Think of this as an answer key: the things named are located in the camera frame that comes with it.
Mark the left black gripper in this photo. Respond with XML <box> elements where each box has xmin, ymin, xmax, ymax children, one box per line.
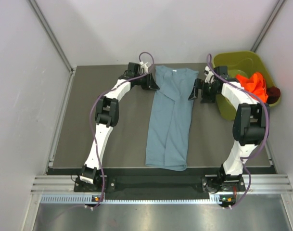
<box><xmin>134</xmin><ymin>71</ymin><xmax>159</xmax><ymax>90</ymax></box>

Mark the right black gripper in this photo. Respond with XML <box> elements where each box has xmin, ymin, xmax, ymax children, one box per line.
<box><xmin>189</xmin><ymin>78</ymin><xmax>219</xmax><ymax>103</ymax></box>

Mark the light blue t-shirt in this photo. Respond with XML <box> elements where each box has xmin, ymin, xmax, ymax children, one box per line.
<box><xmin>145</xmin><ymin>65</ymin><xmax>199</xmax><ymax>171</ymax></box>

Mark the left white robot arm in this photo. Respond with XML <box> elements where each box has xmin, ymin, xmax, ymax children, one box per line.
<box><xmin>79</xmin><ymin>61</ymin><xmax>159</xmax><ymax>191</ymax></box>

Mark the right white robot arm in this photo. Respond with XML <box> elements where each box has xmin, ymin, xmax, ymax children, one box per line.
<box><xmin>189</xmin><ymin>66</ymin><xmax>269</xmax><ymax>193</ymax></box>

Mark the olive green plastic bin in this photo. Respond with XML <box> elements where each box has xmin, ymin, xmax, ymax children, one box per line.
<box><xmin>212</xmin><ymin>51</ymin><xmax>280</xmax><ymax>106</ymax></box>

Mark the orange t-shirt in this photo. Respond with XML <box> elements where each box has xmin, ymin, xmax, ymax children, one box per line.
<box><xmin>235</xmin><ymin>72</ymin><xmax>268</xmax><ymax>103</ymax></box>

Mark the dark red t-shirt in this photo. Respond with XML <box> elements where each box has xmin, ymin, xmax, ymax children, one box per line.
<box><xmin>267</xmin><ymin>86</ymin><xmax>281</xmax><ymax>104</ymax></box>

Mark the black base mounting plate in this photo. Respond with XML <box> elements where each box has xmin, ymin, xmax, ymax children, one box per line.
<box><xmin>74</xmin><ymin>167</ymin><xmax>245</xmax><ymax>200</ymax></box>

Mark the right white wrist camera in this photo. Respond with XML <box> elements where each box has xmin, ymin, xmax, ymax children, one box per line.
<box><xmin>204</xmin><ymin>66</ymin><xmax>215</xmax><ymax>84</ymax></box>

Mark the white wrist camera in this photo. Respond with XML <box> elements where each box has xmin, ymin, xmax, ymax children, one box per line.
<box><xmin>204</xmin><ymin>66</ymin><xmax>215</xmax><ymax>84</ymax></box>
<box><xmin>140</xmin><ymin>61</ymin><xmax>152</xmax><ymax>74</ymax></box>

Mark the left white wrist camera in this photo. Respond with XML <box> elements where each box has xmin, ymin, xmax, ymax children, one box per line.
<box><xmin>140</xmin><ymin>61</ymin><xmax>152</xmax><ymax>74</ymax></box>

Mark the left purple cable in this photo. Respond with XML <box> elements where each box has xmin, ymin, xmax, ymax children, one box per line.
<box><xmin>90</xmin><ymin>51</ymin><xmax>155</xmax><ymax>209</ymax></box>

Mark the slotted grey cable duct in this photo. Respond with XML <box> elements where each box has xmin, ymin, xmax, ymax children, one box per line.
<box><xmin>40</xmin><ymin>194</ymin><xmax>234</xmax><ymax>205</ymax></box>

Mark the aluminium frame rail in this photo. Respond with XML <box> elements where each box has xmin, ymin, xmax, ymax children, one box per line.
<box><xmin>31</xmin><ymin>174</ymin><xmax>293</xmax><ymax>194</ymax></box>

